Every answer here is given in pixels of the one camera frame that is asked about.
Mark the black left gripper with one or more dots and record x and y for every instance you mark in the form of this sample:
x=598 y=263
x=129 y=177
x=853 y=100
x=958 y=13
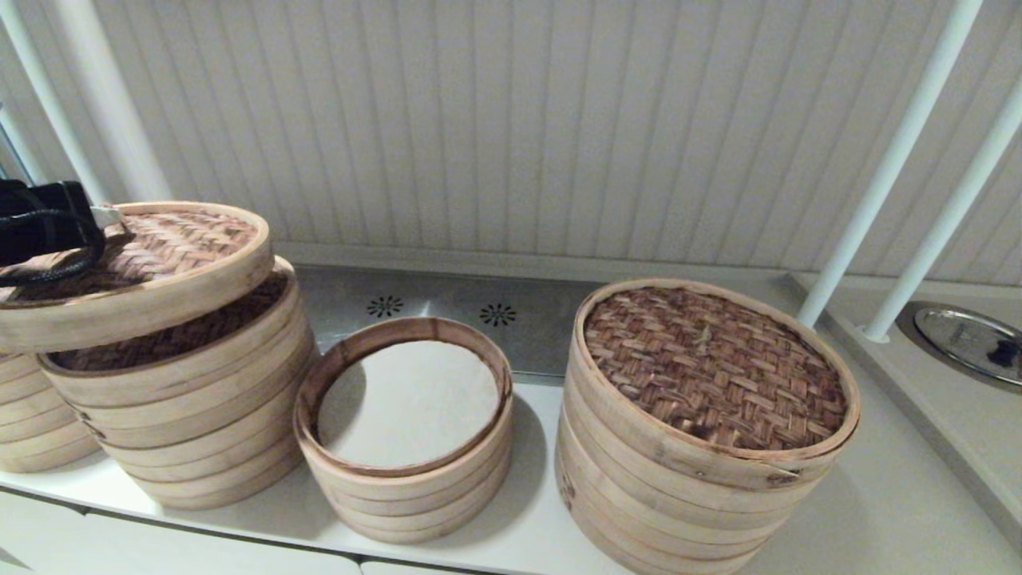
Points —
x=48 y=220

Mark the small woven bamboo steamer lid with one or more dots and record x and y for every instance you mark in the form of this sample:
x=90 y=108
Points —
x=176 y=239

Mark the white round steamer liner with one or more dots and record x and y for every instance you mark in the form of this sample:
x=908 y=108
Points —
x=407 y=407

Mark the small bamboo steamer stack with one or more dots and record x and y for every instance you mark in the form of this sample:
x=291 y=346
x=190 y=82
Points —
x=399 y=503

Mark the large dark woven steamer lid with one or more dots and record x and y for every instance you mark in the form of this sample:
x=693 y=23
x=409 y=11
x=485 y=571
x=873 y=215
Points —
x=711 y=367

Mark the large bamboo steamer stack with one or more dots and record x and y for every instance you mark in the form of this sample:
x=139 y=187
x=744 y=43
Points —
x=663 y=519

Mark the round metal plate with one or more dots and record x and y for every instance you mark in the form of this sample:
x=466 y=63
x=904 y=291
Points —
x=958 y=335

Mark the white metal pole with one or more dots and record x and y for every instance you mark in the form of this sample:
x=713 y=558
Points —
x=878 y=176
x=20 y=144
x=934 y=239
x=56 y=112

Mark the steel panel with flower holes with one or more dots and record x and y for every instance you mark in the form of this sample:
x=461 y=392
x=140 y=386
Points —
x=439 y=295

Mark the thick white post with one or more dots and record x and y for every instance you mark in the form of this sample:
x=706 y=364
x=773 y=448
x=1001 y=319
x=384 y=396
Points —
x=112 y=104

